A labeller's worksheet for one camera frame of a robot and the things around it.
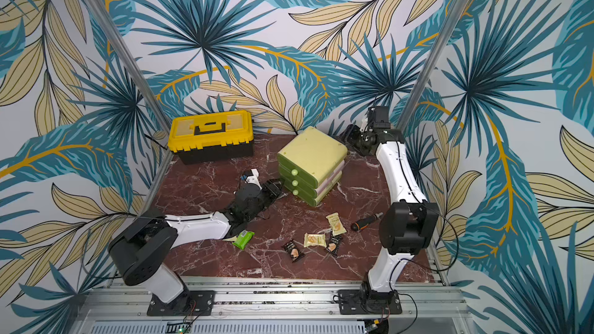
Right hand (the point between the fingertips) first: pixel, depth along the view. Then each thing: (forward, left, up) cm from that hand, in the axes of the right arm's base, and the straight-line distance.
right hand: (347, 138), depth 86 cm
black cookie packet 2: (-33, +21, -24) cm, 46 cm away
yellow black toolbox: (+8, +59, -7) cm, 60 cm away
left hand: (-13, +23, -9) cm, 29 cm away
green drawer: (-11, +19, -13) cm, 26 cm away
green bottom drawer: (-11, +18, -21) cm, 30 cm away
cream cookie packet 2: (-23, +4, -24) cm, 33 cm away
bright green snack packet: (-28, +39, -23) cm, 54 cm away
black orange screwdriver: (-23, -7, -23) cm, 33 cm away
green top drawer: (-11, +19, -6) cm, 22 cm away
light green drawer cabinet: (-10, +14, -3) cm, 17 cm away
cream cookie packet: (-29, +14, -24) cm, 40 cm away
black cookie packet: (-30, +6, -24) cm, 39 cm away
